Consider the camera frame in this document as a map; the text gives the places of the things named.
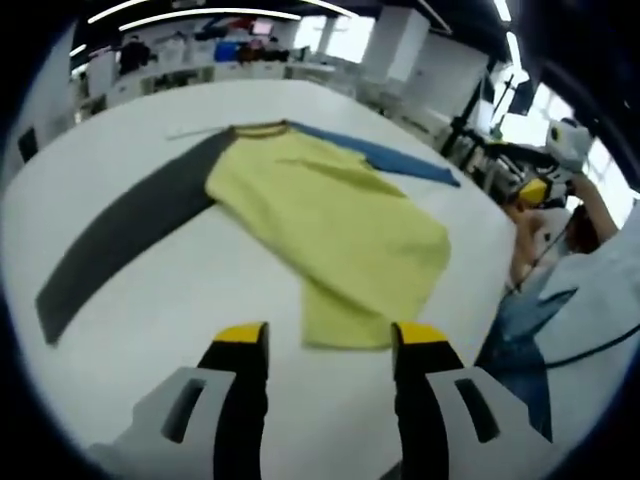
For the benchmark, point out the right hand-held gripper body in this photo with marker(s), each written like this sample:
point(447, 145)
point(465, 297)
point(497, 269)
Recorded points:
point(567, 145)

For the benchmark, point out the yellow garment grey blue sleeves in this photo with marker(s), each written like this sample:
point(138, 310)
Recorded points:
point(325, 215)

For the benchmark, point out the black tripod stand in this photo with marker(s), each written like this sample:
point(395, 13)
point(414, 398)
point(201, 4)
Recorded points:
point(467, 130)

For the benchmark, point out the black box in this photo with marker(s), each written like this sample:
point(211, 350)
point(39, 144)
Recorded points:
point(27, 145)

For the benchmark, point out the blue crate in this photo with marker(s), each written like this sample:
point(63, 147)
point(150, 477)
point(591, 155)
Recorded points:
point(227, 51)

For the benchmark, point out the row of white cabinets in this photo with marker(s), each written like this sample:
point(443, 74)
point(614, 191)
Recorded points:
point(200, 77)

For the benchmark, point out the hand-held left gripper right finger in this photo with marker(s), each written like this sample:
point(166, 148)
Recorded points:
point(420, 380)

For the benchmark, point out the person in light shirt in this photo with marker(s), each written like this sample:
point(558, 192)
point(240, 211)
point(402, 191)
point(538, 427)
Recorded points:
point(595, 300)

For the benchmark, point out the white square pillar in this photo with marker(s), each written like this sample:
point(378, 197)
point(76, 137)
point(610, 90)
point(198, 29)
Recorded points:
point(55, 90)
point(395, 45)

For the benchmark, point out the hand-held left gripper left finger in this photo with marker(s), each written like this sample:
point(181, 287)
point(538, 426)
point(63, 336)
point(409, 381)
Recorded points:
point(240, 380)

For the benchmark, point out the white ceiling light strip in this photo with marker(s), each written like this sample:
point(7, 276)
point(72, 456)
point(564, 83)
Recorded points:
point(210, 15)
point(120, 11)

